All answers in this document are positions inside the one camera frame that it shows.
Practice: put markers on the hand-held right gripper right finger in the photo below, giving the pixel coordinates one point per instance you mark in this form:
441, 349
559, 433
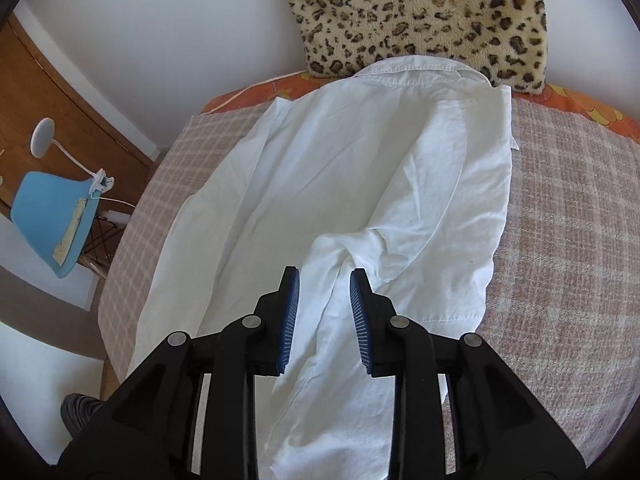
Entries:
360, 320

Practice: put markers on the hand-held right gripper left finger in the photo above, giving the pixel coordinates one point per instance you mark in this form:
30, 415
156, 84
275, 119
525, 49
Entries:
287, 320

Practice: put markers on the white long-sleeved shirt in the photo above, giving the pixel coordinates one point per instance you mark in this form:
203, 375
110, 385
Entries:
350, 160

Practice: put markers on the striped dark cloth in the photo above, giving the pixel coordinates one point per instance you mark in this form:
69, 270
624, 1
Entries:
80, 410

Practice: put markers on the pink plaid blanket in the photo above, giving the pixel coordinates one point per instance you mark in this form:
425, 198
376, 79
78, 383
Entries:
575, 210

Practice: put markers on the light blue chair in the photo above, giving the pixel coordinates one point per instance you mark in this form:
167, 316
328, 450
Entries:
40, 210

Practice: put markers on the white clip lamp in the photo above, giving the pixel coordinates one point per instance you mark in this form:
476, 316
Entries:
40, 135

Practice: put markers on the leopard print cushion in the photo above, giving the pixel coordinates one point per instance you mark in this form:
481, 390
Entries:
400, 10

